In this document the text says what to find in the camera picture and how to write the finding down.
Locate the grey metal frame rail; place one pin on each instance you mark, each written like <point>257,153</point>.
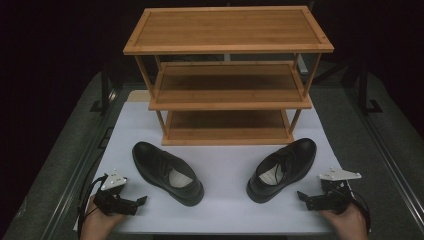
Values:
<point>83,166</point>
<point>386,160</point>

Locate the person's right hand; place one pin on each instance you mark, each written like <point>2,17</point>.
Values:
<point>350,225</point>

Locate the person's left hand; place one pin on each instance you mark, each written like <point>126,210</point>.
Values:
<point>96,223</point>

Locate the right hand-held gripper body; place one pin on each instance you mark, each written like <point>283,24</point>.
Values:
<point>330,201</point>

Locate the black leather shoe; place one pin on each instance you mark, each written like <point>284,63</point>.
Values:
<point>293,156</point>
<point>156,166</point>

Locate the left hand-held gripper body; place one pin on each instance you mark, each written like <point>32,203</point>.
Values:
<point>111,201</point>

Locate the wooden three-tier shoe rack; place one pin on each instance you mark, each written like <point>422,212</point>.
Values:
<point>226,30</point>

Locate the black metal stand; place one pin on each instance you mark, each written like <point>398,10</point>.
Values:
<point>363,90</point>
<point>105,90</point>

